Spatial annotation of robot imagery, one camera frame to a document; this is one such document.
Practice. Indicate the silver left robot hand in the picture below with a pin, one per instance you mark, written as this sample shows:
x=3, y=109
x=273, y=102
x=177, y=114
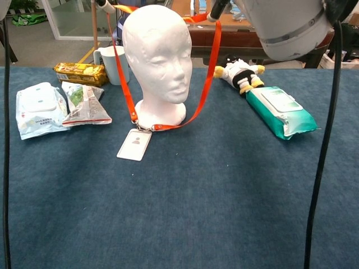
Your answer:
x=105, y=5

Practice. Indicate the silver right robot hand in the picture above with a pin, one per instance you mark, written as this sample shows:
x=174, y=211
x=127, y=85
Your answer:
x=218, y=9

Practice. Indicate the white ID card holder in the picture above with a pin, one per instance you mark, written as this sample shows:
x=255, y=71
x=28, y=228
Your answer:
x=134, y=145

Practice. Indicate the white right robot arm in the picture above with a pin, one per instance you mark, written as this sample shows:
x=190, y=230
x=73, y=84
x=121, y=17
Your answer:
x=289, y=28

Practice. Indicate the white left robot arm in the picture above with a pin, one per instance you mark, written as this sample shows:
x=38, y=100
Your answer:
x=4, y=8

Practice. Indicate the white foam mannequin head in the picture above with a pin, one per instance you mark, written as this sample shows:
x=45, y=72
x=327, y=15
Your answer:
x=157, y=56

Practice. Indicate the wooden pole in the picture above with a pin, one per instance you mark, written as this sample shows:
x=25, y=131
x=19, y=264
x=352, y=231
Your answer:
x=94, y=28

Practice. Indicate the brown mahjong table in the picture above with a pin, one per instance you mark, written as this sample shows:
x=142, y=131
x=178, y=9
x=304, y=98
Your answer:
x=238, y=42

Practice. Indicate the pale blue mug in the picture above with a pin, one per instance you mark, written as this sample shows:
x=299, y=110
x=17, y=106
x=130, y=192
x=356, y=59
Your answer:
x=108, y=67

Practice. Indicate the black and white plush toy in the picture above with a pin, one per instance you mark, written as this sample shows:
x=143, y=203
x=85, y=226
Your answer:
x=241, y=73

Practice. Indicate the gold biscuit packet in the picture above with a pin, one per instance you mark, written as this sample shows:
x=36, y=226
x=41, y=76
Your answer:
x=81, y=74

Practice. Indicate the green bag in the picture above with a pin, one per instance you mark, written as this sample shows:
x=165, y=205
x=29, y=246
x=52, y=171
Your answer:
x=28, y=20

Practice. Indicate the dark wooden table leg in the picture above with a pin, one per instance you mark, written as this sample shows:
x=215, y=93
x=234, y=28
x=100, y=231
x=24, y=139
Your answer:
x=12, y=53

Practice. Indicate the white snack bag red seal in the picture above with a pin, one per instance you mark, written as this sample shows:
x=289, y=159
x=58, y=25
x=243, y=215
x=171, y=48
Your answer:
x=87, y=109

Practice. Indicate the green wet wipes pack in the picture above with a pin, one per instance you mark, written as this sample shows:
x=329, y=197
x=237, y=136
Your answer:
x=280, y=115

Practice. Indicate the light blue wet wipes pack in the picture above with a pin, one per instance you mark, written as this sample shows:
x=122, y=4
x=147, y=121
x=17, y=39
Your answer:
x=39, y=112

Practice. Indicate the black bag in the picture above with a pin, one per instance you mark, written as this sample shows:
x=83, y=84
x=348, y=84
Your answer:
x=350, y=39

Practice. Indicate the white basket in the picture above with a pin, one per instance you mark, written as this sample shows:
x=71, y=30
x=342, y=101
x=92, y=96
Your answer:
x=347, y=63

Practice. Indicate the blue carpet table cover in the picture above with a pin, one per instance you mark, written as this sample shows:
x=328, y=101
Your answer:
x=196, y=196

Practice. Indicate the glass partition white frame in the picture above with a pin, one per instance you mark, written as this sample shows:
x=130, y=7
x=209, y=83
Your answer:
x=70, y=19

